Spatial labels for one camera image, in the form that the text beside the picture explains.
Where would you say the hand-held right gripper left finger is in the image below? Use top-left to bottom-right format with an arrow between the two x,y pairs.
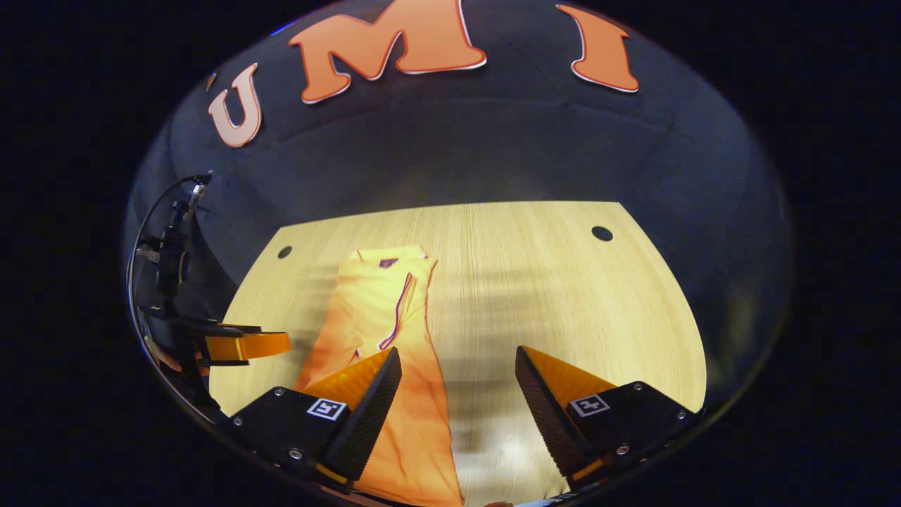
224,347 -> 403,494

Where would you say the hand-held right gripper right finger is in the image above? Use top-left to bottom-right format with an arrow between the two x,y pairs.
515,345 -> 707,492

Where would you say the orange T-shirt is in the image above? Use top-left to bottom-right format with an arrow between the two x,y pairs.
294,244 -> 465,507

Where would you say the thin black cable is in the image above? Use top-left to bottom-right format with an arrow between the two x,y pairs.
126,175 -> 209,311

